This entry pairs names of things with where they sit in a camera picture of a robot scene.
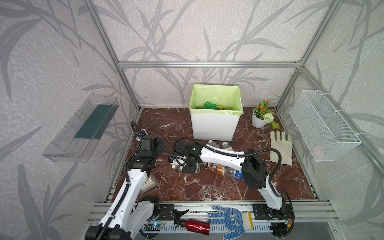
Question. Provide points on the white bin with green liner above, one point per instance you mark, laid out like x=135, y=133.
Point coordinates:
x=217, y=125

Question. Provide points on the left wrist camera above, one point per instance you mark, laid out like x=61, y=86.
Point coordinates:
x=143, y=132

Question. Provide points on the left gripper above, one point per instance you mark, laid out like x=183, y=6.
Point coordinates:
x=159, y=145

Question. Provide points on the beige work glove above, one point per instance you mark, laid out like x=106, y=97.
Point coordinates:
x=282, y=142

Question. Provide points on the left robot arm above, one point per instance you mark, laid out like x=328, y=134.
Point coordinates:
x=125, y=218

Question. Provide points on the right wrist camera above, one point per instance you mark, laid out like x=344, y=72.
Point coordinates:
x=177, y=163

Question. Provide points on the white wire mesh basket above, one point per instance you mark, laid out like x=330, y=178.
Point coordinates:
x=326, y=133

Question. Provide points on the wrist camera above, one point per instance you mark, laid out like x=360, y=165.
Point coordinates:
x=143, y=132
x=177, y=163

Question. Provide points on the green circuit board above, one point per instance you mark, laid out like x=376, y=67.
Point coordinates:
x=155, y=226

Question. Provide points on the clear bottle white cap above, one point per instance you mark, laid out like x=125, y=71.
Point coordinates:
x=213, y=144

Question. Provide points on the pepsi bottle blue cap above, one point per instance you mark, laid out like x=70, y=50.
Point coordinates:
x=234, y=174

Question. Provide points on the potted plant white pot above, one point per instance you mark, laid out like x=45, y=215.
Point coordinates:
x=263, y=115

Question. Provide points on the yellow sponge pad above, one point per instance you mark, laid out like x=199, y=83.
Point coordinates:
x=247, y=221

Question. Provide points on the brown label tea bottle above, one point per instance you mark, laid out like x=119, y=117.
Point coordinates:
x=218, y=169

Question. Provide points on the blue dotted knit glove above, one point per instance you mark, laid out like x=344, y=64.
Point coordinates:
x=231, y=218

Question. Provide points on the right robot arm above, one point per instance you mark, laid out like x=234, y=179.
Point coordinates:
x=250, y=164

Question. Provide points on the lime label white cap bottle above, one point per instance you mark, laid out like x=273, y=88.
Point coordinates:
x=189, y=169

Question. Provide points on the clear acrylic wall shelf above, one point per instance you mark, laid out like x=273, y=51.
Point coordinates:
x=78, y=139

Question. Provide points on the square red text label bottle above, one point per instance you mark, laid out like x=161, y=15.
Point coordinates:
x=227, y=147

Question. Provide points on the green plastic bottle yellow cap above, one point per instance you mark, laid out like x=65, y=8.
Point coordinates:
x=212, y=106

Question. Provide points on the red metal flask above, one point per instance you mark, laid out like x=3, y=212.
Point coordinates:
x=191, y=225

